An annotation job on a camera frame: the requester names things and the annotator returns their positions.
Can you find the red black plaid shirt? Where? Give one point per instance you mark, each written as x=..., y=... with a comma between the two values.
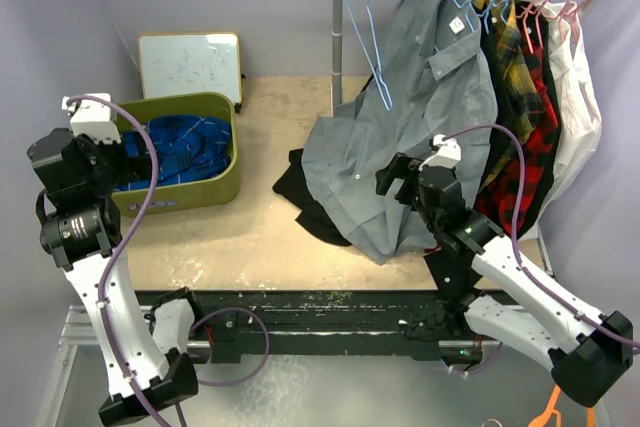
x=499, y=185

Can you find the olive green plastic basket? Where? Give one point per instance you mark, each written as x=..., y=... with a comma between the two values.
x=219, y=190

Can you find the grey shirt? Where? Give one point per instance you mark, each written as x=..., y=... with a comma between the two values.
x=440, y=83

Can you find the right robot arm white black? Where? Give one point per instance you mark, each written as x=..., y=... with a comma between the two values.
x=499, y=293

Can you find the small whiteboard yellow frame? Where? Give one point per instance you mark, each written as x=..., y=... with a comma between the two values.
x=173, y=64

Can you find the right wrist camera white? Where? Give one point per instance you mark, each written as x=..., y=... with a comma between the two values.
x=447, y=153

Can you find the white shirt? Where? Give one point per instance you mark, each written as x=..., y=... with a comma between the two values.
x=579, y=112

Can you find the blue plaid shirt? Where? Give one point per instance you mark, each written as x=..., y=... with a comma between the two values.
x=189, y=148

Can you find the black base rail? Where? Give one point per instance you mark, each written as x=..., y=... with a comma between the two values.
x=406, y=323

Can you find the aluminium frame rail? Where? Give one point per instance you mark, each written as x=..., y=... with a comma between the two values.
x=78, y=383

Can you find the orange hanger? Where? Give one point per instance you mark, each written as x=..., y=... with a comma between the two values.
x=552, y=414

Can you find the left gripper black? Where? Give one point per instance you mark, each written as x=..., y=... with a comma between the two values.
x=134, y=168

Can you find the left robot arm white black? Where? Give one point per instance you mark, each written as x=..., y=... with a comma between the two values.
x=146, y=359

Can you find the yellow black plaid shirt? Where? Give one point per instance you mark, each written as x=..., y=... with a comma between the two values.
x=519, y=104

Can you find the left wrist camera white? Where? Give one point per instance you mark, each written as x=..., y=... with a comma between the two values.
x=93, y=119

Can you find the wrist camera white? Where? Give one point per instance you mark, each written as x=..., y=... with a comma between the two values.
x=447, y=153
x=93, y=119

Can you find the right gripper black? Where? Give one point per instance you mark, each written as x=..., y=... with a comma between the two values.
x=386, y=176

